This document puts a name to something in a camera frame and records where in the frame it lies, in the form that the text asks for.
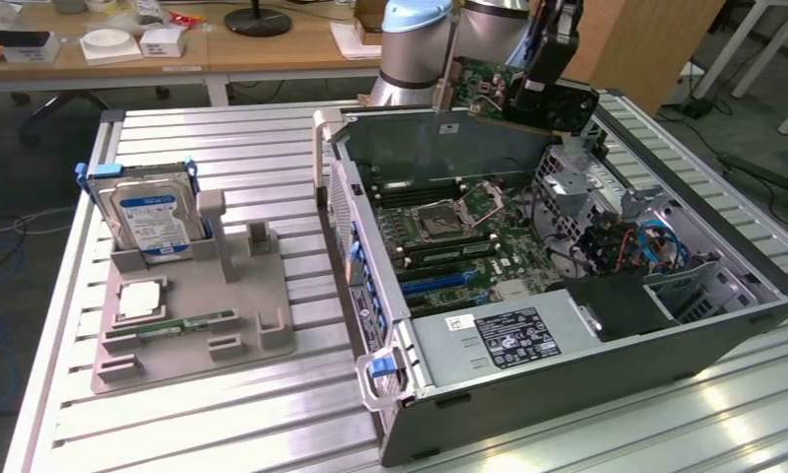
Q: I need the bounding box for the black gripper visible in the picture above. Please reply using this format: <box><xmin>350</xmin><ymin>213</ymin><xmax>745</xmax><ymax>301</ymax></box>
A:
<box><xmin>522</xmin><ymin>0</ymin><xmax>585</xmax><ymax>93</ymax></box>

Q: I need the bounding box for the green graphics card with fan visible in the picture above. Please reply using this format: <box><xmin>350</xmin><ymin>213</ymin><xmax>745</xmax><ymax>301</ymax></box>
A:
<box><xmin>432</xmin><ymin>19</ymin><xmax>598</xmax><ymax>137</ymax></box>

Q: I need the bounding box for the black RAM slot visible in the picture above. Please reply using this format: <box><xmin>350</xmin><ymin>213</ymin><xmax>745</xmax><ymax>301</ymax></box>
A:
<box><xmin>374</xmin><ymin>189</ymin><xmax>465</xmax><ymax>208</ymax></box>
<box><xmin>370</xmin><ymin>177</ymin><xmax>460</xmax><ymax>196</ymax></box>

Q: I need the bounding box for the blue expansion slot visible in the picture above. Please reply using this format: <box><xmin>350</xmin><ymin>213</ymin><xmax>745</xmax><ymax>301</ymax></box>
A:
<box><xmin>397</xmin><ymin>272</ymin><xmax>472</xmax><ymax>297</ymax></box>

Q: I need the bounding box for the wooden cabinet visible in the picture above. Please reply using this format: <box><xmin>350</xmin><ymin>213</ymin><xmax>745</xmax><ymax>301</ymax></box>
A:
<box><xmin>561</xmin><ymin>0</ymin><xmax>728</xmax><ymax>117</ymax></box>

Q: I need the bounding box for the black power brick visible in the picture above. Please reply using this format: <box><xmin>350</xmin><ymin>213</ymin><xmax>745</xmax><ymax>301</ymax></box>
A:
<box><xmin>678</xmin><ymin>98</ymin><xmax>714</xmax><ymax>119</ymax></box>

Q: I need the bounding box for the silver perforated disk bay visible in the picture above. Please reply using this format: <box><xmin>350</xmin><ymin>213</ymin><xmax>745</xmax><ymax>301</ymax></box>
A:
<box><xmin>530</xmin><ymin>142</ymin><xmax>632</xmax><ymax>237</ymax></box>

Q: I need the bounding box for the brown cardboard box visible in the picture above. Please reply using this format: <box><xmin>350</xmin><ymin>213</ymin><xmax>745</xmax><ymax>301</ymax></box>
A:
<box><xmin>353</xmin><ymin>0</ymin><xmax>388</xmax><ymax>45</ymax></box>

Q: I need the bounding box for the white paper stack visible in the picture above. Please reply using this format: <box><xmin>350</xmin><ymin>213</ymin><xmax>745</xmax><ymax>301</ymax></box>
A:
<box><xmin>329</xmin><ymin>22</ymin><xmax>384</xmax><ymax>60</ymax></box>

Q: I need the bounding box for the open metal socket cover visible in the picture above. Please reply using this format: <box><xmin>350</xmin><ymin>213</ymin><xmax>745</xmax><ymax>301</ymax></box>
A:
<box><xmin>456</xmin><ymin>179</ymin><xmax>506</xmax><ymax>223</ymax></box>

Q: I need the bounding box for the black chair base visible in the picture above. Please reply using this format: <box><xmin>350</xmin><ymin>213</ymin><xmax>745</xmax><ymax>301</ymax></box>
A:
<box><xmin>11</xmin><ymin>86</ymin><xmax>171</xmax><ymax>149</ymax></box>
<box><xmin>718</xmin><ymin>137</ymin><xmax>788</xmax><ymax>203</ymax></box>

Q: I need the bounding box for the green motherboard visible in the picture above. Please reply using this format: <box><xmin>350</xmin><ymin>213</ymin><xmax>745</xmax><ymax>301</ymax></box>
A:
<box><xmin>366</xmin><ymin>167</ymin><xmax>566</xmax><ymax>319</ymax></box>

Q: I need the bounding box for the installed green RAM stick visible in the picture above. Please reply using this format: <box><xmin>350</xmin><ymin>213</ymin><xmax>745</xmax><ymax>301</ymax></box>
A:
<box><xmin>400</xmin><ymin>236</ymin><xmax>498</xmax><ymax>267</ymax></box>

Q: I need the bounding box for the black round lamp base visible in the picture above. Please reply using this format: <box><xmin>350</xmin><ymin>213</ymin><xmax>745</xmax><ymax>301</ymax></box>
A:
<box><xmin>221</xmin><ymin>0</ymin><xmax>294</xmax><ymax>38</ymax></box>

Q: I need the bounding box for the silver angled drive cage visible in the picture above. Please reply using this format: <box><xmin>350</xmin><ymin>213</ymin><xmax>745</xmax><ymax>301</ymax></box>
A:
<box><xmin>642</xmin><ymin>260</ymin><xmax>762</xmax><ymax>326</ymax></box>

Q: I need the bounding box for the small white box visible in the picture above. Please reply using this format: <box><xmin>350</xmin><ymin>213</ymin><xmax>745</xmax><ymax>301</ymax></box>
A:
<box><xmin>137</xmin><ymin>27</ymin><xmax>186</xmax><ymax>58</ymax></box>

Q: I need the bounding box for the grey power supply with label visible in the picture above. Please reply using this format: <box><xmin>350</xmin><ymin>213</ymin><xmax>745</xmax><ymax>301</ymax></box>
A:
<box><xmin>409</xmin><ymin>288</ymin><xmax>605</xmax><ymax>390</ymax></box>

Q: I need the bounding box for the black open PC case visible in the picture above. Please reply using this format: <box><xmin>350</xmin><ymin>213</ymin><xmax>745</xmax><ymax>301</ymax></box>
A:
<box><xmin>310</xmin><ymin>88</ymin><xmax>788</xmax><ymax>468</ymax></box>

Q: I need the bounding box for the hard disk with blue carrier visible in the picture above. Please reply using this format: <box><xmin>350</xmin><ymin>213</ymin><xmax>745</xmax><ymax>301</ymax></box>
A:
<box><xmin>73</xmin><ymin>156</ymin><xmax>203</xmax><ymax>267</ymax></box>

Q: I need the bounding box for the white box black lid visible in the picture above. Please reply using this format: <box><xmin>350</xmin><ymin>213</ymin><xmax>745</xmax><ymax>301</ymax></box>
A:
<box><xmin>0</xmin><ymin>30</ymin><xmax>61</xmax><ymax>64</ymax></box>

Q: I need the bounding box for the loose green RAM stick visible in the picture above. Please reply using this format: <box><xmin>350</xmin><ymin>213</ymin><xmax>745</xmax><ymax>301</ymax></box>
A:
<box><xmin>103</xmin><ymin>314</ymin><xmax>237</xmax><ymax>341</ymax></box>

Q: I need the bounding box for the silver CPU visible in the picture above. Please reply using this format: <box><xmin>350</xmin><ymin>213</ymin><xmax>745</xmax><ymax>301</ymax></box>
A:
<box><xmin>115</xmin><ymin>283</ymin><xmax>162</xmax><ymax>319</ymax></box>

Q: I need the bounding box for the grey parts rack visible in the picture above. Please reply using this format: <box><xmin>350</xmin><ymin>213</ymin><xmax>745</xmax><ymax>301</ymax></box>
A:
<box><xmin>89</xmin><ymin>189</ymin><xmax>297</xmax><ymax>395</ymax></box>

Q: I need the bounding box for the white table frame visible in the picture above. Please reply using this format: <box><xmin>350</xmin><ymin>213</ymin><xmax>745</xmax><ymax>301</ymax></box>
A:
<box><xmin>690</xmin><ymin>0</ymin><xmax>788</xmax><ymax>135</ymax></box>

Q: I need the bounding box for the black wire bundle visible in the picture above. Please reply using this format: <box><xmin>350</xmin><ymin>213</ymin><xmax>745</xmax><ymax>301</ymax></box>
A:
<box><xmin>573</xmin><ymin>224</ymin><xmax>632</xmax><ymax>275</ymax></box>

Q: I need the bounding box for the blue wire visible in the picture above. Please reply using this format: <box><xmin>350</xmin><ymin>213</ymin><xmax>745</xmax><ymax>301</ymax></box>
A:
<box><xmin>636</xmin><ymin>221</ymin><xmax>690</xmax><ymax>272</ymax></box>

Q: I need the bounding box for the wooden desk white frame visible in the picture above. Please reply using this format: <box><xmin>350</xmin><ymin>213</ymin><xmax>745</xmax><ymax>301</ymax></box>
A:
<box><xmin>0</xmin><ymin>0</ymin><xmax>566</xmax><ymax>107</ymax></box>

